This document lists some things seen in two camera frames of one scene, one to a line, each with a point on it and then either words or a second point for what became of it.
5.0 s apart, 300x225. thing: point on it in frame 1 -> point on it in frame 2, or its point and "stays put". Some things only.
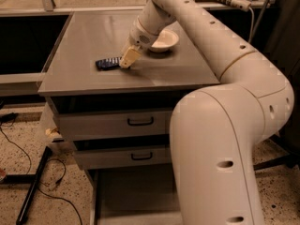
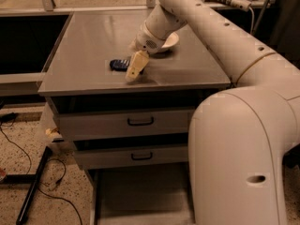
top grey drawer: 75,125 stays put
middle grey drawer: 123,157 stays put
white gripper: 139,37 -> 144,43
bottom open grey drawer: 134,196 stays put
